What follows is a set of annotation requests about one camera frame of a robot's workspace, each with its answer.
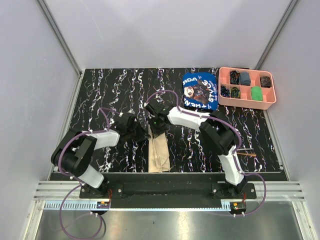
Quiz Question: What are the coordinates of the beige cloth napkin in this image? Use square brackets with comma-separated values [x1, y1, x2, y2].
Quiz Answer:
[148, 126, 171, 173]

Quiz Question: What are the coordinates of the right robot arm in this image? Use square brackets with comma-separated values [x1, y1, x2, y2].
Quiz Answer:
[144, 99, 247, 199]

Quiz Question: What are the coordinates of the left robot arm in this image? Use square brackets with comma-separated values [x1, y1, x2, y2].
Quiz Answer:
[50, 112, 150, 198]

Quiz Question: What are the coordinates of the black marble table mat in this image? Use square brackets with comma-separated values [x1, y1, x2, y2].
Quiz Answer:
[69, 67, 287, 181]

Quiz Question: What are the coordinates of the blue printed folded cloth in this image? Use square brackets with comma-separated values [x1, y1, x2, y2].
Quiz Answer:
[182, 72, 219, 112]

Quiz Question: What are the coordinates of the black patterned roll left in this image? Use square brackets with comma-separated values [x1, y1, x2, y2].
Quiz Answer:
[220, 84, 230, 98]

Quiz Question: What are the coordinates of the black yellow patterned roll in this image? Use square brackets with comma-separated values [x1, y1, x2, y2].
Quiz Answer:
[230, 87, 241, 99]

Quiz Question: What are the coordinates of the pink divided organizer tray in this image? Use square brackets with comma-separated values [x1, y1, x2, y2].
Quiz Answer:
[217, 67, 277, 110]

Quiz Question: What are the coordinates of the black patterned roll top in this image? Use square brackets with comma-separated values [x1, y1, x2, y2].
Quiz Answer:
[229, 70, 240, 85]

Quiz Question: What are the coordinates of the blue-grey rolled cloth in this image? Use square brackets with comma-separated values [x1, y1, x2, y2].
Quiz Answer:
[239, 71, 251, 86]

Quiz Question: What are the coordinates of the silver knife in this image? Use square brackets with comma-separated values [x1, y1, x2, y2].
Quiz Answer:
[238, 148, 253, 151]

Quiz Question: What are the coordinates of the copper fork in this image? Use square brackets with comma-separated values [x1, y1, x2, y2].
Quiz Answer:
[237, 152, 257, 157]

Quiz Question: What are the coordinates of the green rolled cloth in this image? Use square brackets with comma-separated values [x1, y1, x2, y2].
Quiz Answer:
[250, 86, 263, 102]

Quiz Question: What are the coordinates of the dark brown rolled cloth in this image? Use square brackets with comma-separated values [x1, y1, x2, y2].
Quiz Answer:
[260, 76, 272, 88]

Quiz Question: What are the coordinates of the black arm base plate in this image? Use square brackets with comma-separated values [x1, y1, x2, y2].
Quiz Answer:
[79, 173, 257, 210]

